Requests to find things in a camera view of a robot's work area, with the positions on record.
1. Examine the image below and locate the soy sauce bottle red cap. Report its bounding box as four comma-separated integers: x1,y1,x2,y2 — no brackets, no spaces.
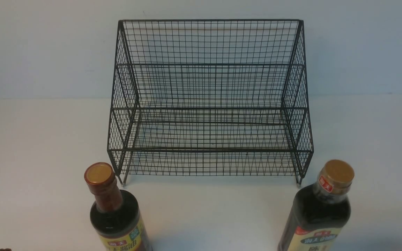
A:
84,162,153,251

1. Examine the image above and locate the vinegar bottle gold cap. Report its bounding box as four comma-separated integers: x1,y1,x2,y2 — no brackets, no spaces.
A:
277,159,355,251

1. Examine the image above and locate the black wire mesh rack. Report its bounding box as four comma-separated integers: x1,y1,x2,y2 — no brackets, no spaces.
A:
107,19,314,186

